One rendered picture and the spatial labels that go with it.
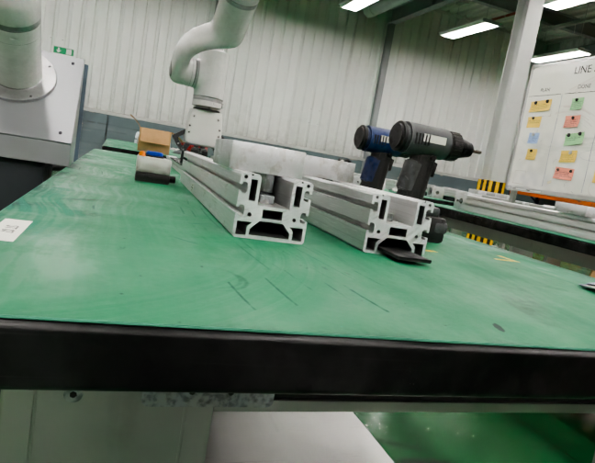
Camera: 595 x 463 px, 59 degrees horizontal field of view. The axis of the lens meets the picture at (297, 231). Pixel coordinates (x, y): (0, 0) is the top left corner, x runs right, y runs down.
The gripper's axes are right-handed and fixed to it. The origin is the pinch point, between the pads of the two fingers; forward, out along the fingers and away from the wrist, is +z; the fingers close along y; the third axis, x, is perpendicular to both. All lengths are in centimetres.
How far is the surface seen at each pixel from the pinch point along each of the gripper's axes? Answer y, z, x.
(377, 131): -34, -15, 40
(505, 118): -546, -129, -584
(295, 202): -4, 0, 83
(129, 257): 18, 6, 104
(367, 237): -14, 3, 85
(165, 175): 10.0, 3.0, 21.1
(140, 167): 16.1, 2.2, 21.2
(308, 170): -15, -4, 53
